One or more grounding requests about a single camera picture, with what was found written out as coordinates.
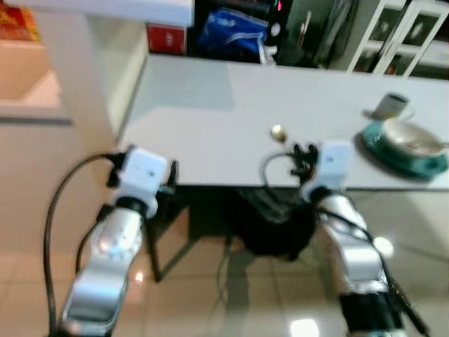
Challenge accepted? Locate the gold spoon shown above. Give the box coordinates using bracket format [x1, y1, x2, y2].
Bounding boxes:
[271, 125, 293, 149]

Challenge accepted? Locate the black bag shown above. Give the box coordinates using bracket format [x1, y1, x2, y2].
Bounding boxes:
[228, 188, 316, 259]

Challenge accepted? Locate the teal plate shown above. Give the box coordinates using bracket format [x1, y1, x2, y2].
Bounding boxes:
[361, 121, 449, 178]

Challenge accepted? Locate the grey enamel mug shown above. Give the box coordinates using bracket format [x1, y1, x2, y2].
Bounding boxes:
[372, 93, 415, 122]

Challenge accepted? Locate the white bowl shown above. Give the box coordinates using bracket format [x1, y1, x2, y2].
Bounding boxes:
[381, 118, 448, 159]

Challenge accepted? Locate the dark glass cabinet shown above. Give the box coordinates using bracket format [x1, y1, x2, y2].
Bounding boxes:
[270, 0, 355, 70]

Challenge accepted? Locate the white counter unit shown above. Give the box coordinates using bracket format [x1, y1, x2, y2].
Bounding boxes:
[21, 0, 196, 152]

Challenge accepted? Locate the red yellow patterned box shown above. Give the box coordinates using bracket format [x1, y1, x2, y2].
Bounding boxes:
[0, 6, 40, 43]

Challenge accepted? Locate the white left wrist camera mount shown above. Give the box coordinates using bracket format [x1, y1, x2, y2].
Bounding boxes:
[112, 147, 170, 206]

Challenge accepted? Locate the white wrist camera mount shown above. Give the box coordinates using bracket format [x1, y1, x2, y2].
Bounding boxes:
[112, 147, 170, 206]
[316, 140, 356, 194]

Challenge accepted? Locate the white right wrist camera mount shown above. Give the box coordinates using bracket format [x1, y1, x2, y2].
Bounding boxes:
[316, 140, 356, 194]

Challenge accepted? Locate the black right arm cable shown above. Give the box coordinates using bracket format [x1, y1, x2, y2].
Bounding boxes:
[261, 150, 430, 336]

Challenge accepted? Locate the black table frame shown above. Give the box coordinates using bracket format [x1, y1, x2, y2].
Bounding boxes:
[143, 188, 192, 283]

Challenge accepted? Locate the blue bag with white strap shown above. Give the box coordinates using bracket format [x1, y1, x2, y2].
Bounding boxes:
[198, 8, 279, 65]

